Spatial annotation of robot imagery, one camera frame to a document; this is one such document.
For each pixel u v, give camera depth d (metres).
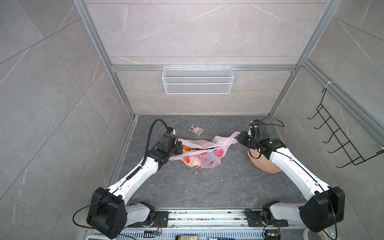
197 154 0.77
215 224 0.73
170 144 0.64
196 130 1.08
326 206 0.39
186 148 0.79
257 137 0.60
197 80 1.00
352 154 0.59
